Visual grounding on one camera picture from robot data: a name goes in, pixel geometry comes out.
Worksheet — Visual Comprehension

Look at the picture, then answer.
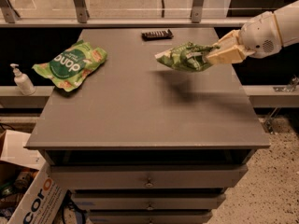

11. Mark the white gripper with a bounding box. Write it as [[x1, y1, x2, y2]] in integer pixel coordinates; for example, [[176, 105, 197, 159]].
[[204, 11, 282, 65]]

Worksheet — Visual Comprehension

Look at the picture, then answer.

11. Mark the green jalapeno chip bag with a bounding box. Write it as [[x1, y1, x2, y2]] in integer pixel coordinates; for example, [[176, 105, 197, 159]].
[[155, 42, 220, 72]]

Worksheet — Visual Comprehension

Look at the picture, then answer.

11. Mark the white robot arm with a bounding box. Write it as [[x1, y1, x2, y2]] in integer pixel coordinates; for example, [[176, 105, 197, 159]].
[[205, 1, 299, 64]]

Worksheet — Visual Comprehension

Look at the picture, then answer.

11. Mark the dark rxbar chocolate bar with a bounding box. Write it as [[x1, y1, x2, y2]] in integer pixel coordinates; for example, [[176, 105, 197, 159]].
[[141, 30, 174, 41]]

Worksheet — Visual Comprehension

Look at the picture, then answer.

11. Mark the green dang snack bag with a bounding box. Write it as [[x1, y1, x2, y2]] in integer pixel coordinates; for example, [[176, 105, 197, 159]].
[[33, 40, 107, 92]]

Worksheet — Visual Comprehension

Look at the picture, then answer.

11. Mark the grey drawer cabinet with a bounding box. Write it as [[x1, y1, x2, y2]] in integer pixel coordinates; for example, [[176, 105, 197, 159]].
[[28, 28, 269, 224]]

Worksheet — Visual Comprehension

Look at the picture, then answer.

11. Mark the white pump dispenser bottle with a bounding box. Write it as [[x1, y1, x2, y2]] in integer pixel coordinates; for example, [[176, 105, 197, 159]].
[[10, 63, 36, 95]]

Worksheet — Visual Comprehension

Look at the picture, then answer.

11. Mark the white cardboard box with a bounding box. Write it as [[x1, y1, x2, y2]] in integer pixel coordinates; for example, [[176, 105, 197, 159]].
[[0, 130, 66, 224]]

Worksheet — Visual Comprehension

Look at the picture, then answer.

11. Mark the metal railing post right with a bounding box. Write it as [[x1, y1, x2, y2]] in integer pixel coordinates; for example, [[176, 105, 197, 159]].
[[191, 0, 205, 23]]

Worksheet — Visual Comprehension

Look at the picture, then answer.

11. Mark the metal railing post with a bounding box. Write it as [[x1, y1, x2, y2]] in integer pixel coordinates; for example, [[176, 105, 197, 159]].
[[191, 0, 205, 23], [73, 0, 90, 23], [0, 0, 20, 23]]

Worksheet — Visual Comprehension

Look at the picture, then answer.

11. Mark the metal bracket on ledge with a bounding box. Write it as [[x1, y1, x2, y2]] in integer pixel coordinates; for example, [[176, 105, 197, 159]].
[[274, 76, 299, 92]]

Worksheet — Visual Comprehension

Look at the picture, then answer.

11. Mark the metal railing post far left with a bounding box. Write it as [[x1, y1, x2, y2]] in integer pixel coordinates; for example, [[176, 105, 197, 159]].
[[0, 0, 20, 23]]

